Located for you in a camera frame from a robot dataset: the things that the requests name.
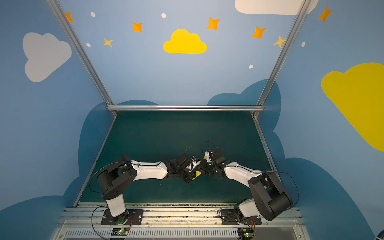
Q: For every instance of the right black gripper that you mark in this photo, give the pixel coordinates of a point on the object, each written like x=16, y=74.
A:
x=208, y=167

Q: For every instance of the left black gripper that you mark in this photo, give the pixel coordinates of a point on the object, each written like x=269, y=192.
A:
x=188, y=172

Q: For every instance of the yellow square paper sheet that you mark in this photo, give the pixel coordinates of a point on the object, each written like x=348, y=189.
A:
x=197, y=173

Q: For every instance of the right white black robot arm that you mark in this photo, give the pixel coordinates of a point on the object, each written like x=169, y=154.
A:
x=269, y=196

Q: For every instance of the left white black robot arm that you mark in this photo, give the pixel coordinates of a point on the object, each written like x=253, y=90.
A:
x=115, y=178

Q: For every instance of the right green circuit board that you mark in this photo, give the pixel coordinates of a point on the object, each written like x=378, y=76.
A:
x=245, y=234

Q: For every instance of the green circuit board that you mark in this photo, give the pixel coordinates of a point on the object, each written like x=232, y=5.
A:
x=120, y=231
x=245, y=234

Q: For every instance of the left green circuit board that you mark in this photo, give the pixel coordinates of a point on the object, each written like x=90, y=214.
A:
x=120, y=231

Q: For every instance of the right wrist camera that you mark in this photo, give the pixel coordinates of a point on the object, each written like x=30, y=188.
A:
x=214, y=156

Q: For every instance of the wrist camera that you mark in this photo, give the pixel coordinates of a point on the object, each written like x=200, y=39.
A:
x=214, y=156
x=186, y=162

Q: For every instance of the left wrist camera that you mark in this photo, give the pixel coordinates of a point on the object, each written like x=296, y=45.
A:
x=186, y=162

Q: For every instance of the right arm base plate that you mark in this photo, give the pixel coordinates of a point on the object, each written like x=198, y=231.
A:
x=234, y=217

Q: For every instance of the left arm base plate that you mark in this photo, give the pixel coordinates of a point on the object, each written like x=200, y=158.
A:
x=128, y=218

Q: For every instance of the rear aluminium frame crossbar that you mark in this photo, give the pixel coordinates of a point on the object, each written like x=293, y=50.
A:
x=127, y=108

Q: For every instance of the front aluminium rail bed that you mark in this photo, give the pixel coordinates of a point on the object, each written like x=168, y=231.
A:
x=287, y=226

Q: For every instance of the white slotted cable duct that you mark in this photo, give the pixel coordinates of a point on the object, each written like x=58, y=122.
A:
x=155, y=233

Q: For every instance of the right aluminium frame post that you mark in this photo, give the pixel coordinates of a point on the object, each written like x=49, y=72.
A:
x=294, y=31

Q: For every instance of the aluminium frame post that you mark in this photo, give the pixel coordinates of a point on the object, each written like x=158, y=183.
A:
x=59, y=13
x=294, y=31

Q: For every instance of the left aluminium frame post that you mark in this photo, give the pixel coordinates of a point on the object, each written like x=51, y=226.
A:
x=59, y=13

